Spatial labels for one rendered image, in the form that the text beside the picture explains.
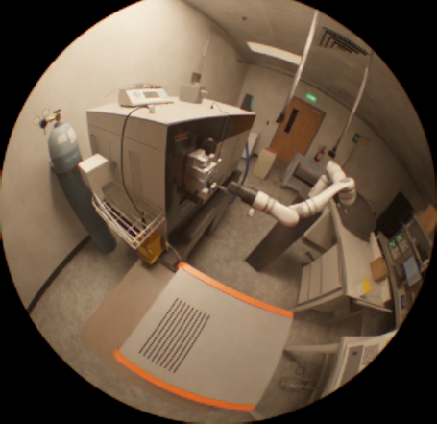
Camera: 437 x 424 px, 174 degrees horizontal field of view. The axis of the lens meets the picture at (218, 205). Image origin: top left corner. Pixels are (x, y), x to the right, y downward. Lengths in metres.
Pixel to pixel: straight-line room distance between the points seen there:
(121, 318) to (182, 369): 0.53
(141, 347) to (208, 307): 0.22
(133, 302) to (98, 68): 1.68
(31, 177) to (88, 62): 0.97
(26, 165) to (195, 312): 1.45
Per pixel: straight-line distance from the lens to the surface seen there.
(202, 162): 0.55
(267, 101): 4.32
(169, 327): 0.41
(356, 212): 1.77
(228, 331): 0.43
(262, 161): 3.21
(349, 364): 1.19
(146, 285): 0.87
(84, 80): 1.47
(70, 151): 1.09
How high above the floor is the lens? 1.54
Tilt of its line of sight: 43 degrees down
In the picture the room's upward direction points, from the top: 19 degrees clockwise
